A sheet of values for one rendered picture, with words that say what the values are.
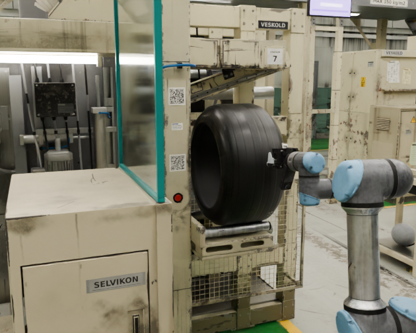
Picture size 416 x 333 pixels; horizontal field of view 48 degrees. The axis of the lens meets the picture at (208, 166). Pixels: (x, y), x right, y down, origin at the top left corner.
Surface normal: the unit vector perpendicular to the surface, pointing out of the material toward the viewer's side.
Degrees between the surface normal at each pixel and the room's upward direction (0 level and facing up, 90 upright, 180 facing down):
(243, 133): 53
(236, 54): 90
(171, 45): 90
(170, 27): 90
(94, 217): 90
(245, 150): 68
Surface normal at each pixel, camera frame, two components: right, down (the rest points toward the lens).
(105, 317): 0.36, 0.17
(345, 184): -0.98, -0.10
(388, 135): -0.94, 0.07
